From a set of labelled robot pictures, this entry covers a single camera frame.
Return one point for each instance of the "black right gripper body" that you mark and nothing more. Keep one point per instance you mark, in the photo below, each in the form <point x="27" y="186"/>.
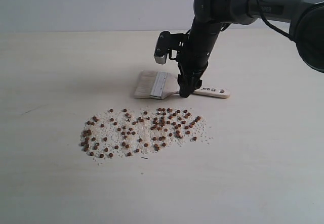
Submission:
<point x="195" y="52"/>

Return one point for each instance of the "wooden paint brush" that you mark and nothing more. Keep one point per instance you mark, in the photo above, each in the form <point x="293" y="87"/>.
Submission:
<point x="160" y="85"/>

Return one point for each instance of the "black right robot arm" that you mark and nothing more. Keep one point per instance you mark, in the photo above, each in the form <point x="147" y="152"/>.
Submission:
<point x="301" y="21"/>

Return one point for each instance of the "pile of beans and rice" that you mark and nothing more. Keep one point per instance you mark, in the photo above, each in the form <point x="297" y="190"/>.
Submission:
<point x="129" y="132"/>

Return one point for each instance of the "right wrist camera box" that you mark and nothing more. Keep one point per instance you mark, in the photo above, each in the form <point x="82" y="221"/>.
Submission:
<point x="168" y="46"/>

